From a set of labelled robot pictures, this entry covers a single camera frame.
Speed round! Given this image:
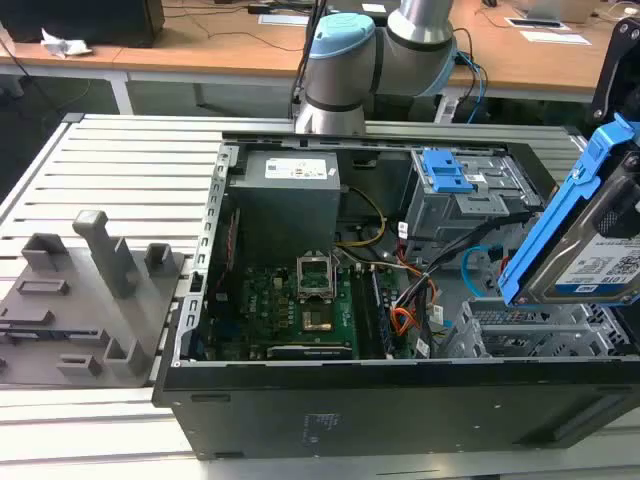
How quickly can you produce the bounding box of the white paper sheet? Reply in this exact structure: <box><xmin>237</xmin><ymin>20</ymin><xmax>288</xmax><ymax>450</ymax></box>
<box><xmin>518</xmin><ymin>29</ymin><xmax>592</xmax><ymax>47</ymax></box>
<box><xmin>258</xmin><ymin>13</ymin><xmax>310</xmax><ymax>27</ymax></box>

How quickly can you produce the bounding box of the black cable bundle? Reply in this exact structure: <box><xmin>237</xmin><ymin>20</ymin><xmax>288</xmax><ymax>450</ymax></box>
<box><xmin>394</xmin><ymin>214</ymin><xmax>541</xmax><ymax>359</ymax></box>

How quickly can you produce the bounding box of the blue data wire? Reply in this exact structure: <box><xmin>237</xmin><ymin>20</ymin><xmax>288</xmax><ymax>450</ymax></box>
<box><xmin>460</xmin><ymin>246</ymin><xmax>502</xmax><ymax>292</ymax></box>

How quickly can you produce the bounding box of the blue RAM stick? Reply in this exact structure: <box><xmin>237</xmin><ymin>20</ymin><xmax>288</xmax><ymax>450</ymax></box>
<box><xmin>372</xmin><ymin>269</ymin><xmax>397</xmax><ymax>359</ymax></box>

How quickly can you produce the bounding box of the hard disk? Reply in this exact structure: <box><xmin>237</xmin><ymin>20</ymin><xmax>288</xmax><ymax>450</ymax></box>
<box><xmin>497</xmin><ymin>112</ymin><xmax>640</xmax><ymax>307</ymax></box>

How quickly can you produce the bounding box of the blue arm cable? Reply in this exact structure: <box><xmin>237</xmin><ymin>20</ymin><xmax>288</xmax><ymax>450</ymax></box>
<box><xmin>455</xmin><ymin>49</ymin><xmax>490</xmax><ymax>124</ymax></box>

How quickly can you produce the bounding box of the grey power supply unit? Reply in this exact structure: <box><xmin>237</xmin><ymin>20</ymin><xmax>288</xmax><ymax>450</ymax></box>
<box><xmin>227</xmin><ymin>149</ymin><xmax>342</xmax><ymax>251</ymax></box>

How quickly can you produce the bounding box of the black box on desk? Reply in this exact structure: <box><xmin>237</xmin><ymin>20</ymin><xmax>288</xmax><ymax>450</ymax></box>
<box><xmin>0</xmin><ymin>0</ymin><xmax>166</xmax><ymax>49</ymax></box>

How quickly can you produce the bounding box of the grey drive cage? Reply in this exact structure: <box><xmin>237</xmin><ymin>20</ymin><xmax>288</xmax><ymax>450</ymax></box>
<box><xmin>404</xmin><ymin>148</ymin><xmax>546</xmax><ymax>256</ymax></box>

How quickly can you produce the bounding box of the metal socket cover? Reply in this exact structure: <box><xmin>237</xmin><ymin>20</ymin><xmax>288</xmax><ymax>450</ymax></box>
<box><xmin>296</xmin><ymin>252</ymin><xmax>335</xmax><ymax>301</ymax></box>

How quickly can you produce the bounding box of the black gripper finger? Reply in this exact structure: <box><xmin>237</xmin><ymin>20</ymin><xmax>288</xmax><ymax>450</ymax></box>
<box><xmin>597</xmin><ymin>172</ymin><xmax>640</xmax><ymax>239</ymax></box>

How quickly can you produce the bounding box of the multicoloured disk power wire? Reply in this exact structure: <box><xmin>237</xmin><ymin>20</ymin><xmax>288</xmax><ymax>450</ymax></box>
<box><xmin>379</xmin><ymin>259</ymin><xmax>439</xmax><ymax>344</ymax></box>

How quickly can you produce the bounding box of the CPU socket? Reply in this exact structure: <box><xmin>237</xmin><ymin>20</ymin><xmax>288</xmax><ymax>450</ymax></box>
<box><xmin>298</xmin><ymin>304</ymin><xmax>337</xmax><ymax>335</ymax></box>

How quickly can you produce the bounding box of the metal disk bay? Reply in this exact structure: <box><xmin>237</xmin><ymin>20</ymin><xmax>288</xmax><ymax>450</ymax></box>
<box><xmin>439</xmin><ymin>297</ymin><xmax>631</xmax><ymax>359</ymax></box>

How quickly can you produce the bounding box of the grey parts rack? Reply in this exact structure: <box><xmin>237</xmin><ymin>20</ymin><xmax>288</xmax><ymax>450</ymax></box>
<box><xmin>0</xmin><ymin>209</ymin><xmax>194</xmax><ymax>389</ymax></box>

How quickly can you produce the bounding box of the black expansion card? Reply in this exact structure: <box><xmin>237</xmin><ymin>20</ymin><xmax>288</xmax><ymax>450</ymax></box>
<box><xmin>267</xmin><ymin>342</ymin><xmax>354</xmax><ymax>361</ymax></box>

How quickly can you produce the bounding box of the blue plastic cage latch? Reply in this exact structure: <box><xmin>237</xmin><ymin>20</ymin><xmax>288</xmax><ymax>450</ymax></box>
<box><xmin>422</xmin><ymin>148</ymin><xmax>475</xmax><ymax>194</ymax></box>

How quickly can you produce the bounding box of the yellow power wire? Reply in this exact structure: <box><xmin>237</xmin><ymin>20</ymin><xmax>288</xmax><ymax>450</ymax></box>
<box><xmin>335</xmin><ymin>185</ymin><xmax>389</xmax><ymax>247</ymax></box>

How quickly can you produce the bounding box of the black open PC case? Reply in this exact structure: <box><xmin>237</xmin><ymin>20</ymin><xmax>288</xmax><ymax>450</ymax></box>
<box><xmin>152</xmin><ymin>130</ymin><xmax>640</xmax><ymax>461</ymax></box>

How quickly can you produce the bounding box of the crumpled white paper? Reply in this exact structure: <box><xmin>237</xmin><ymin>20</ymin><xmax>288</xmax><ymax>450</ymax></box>
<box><xmin>40</xmin><ymin>27</ymin><xmax>94</xmax><ymax>59</ymax></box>

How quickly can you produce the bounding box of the green motherboard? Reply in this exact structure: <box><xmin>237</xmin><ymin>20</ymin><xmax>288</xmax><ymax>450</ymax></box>
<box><xmin>209</xmin><ymin>264</ymin><xmax>416</xmax><ymax>361</ymax></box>

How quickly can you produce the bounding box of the wooden desk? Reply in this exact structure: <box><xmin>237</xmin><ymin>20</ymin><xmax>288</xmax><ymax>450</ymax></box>
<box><xmin>0</xmin><ymin>0</ymin><xmax>621</xmax><ymax>104</ymax></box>

